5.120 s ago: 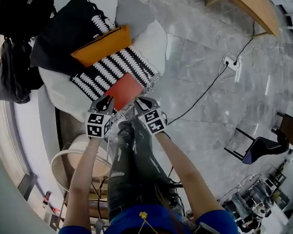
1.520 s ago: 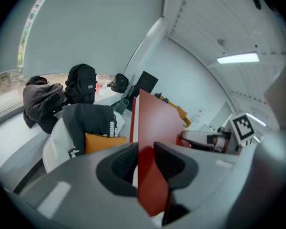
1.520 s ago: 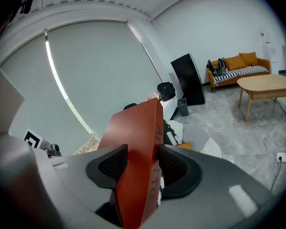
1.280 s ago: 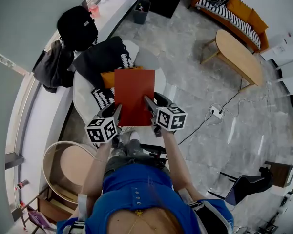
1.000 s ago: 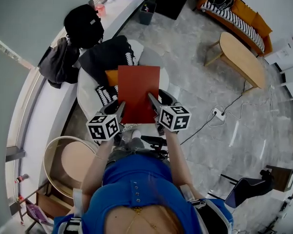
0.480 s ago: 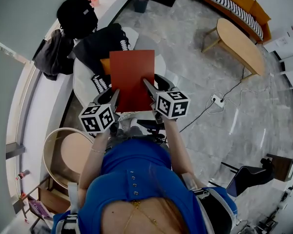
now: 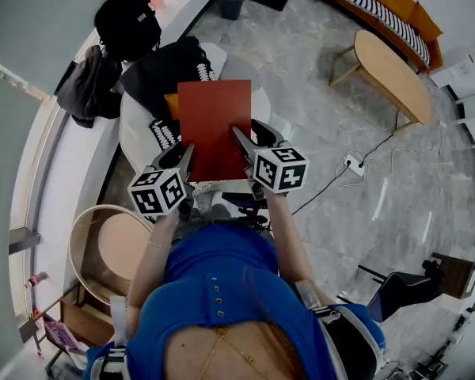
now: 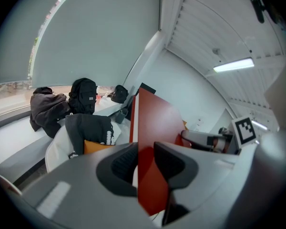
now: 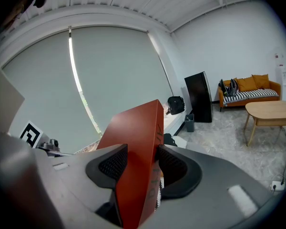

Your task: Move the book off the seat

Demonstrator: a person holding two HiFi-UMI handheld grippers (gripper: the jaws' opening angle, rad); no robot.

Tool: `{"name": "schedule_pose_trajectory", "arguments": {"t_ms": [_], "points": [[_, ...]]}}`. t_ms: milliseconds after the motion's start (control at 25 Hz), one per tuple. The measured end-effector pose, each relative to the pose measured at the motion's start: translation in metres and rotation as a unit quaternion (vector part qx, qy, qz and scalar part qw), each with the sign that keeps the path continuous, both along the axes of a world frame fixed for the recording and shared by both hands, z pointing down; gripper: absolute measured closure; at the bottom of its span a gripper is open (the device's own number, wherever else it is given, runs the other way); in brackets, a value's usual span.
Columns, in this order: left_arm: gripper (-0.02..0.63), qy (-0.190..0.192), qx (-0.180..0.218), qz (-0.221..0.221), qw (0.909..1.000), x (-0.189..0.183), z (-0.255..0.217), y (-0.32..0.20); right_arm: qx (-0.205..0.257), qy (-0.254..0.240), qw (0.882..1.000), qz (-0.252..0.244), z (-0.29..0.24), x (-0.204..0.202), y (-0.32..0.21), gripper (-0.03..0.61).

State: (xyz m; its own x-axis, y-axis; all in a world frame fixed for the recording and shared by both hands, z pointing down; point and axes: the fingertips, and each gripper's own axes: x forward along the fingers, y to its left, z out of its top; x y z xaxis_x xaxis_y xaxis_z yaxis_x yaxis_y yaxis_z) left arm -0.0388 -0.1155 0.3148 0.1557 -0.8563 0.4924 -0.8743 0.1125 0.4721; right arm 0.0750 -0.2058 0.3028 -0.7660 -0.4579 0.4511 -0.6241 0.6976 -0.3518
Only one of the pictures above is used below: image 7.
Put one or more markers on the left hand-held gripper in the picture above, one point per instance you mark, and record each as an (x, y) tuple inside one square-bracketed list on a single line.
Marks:
[(158, 192)]

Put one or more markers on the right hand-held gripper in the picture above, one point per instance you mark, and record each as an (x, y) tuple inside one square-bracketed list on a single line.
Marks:
[(281, 170)]

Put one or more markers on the red book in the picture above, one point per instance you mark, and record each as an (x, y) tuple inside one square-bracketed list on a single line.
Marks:
[(213, 129)]

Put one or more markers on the white round seat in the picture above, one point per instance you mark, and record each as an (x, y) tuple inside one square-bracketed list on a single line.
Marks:
[(136, 133)]

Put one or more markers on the person's right forearm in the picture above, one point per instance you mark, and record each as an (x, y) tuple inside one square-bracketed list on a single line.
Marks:
[(287, 236)]

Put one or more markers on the person's left forearm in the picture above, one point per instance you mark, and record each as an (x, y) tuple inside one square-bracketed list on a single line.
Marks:
[(154, 248)]

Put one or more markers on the black white striped cushion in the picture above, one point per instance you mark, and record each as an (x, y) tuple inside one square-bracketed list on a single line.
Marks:
[(164, 133)]

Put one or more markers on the orange cushion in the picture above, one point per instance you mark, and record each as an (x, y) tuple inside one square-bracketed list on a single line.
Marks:
[(172, 106)]

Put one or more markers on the black garment with white print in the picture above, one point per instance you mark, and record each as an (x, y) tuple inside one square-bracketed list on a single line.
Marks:
[(162, 73)]

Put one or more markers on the white power strip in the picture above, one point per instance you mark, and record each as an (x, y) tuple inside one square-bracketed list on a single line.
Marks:
[(354, 164)]

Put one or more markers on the person's blue top torso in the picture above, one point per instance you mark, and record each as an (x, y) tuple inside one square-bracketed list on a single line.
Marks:
[(221, 259)]

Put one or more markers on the round wooden side table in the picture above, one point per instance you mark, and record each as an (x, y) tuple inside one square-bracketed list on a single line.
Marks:
[(115, 248)]

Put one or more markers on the dark grey jacket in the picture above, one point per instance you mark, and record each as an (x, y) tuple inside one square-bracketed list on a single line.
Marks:
[(91, 89)]

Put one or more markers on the dark grey waste bin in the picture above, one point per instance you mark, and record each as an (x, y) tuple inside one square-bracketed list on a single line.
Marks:
[(233, 0)]

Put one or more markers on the black backpack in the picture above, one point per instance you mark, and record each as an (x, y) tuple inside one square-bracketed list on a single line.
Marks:
[(126, 24)]

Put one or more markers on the oval wooden coffee table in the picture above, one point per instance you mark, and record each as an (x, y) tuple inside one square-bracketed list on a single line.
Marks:
[(392, 77)]

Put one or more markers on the white window ledge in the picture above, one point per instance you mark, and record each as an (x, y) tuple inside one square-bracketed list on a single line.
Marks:
[(182, 6)]

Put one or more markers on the black white striped blanket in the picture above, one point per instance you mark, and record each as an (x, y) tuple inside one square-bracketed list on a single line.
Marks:
[(380, 12)]

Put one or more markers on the red drink can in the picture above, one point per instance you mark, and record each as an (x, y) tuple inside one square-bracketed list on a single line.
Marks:
[(36, 280)]

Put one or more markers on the wooden low shelf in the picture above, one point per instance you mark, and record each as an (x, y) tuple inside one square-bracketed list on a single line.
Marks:
[(85, 323)]

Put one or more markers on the orange sofa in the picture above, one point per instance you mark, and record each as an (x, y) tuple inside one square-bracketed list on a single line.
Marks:
[(403, 2)]

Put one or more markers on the black chair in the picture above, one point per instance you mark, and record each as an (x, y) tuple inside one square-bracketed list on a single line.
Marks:
[(400, 291)]

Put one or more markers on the purple box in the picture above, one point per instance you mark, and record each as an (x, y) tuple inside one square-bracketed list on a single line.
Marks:
[(61, 337)]

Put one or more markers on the white paper sheets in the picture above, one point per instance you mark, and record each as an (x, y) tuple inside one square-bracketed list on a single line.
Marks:
[(463, 67)]

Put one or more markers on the dark wooden side table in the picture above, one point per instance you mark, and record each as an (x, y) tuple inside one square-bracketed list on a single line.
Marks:
[(459, 275)]

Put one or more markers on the black tripod stand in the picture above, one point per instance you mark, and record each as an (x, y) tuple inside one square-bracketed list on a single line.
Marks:
[(433, 364)]

